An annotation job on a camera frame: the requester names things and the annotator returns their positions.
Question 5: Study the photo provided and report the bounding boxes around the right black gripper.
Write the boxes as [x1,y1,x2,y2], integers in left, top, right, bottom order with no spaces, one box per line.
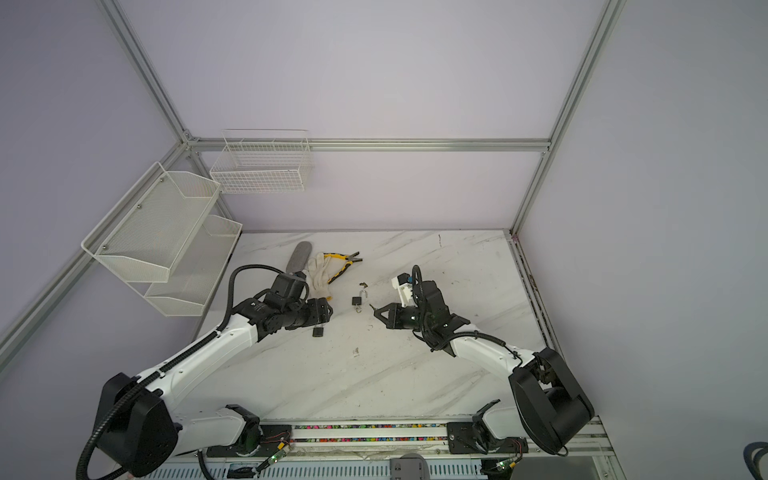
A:
[374,302,432,331]

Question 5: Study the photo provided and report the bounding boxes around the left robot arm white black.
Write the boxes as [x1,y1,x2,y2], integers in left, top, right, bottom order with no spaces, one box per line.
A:
[76,271,333,479]

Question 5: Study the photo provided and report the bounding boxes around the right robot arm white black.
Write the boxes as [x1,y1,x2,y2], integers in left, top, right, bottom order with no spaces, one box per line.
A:
[373,273,595,455]

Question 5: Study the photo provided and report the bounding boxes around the white work glove yellow cuff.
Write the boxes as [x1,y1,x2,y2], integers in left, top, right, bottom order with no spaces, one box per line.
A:
[302,252,332,301]

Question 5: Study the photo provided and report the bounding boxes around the grey oval sharpening stone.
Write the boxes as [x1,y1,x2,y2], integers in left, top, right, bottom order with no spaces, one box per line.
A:
[286,241,313,274]

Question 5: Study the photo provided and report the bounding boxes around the yellow black pliers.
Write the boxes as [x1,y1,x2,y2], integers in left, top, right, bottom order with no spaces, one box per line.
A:
[322,252,363,284]

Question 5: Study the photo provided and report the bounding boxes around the grey round object bottom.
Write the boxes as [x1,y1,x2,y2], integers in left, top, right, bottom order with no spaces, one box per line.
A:
[390,453,431,480]

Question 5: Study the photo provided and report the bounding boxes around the white two-tier mesh shelf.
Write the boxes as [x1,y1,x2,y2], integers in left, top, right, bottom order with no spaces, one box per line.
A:
[81,163,242,317]

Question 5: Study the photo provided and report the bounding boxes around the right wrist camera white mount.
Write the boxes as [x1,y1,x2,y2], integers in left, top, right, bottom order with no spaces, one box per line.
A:
[391,273,415,308]

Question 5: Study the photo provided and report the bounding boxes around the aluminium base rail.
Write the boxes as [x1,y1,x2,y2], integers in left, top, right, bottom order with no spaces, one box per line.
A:
[146,409,626,479]

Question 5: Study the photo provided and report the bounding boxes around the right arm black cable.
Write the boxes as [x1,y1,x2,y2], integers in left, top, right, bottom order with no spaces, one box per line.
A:
[410,265,571,458]

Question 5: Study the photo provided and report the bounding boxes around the white wire basket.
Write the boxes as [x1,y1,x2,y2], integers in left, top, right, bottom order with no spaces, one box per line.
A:
[210,129,314,194]

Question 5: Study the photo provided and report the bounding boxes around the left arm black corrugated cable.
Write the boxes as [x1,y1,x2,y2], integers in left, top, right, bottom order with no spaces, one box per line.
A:
[75,263,313,480]

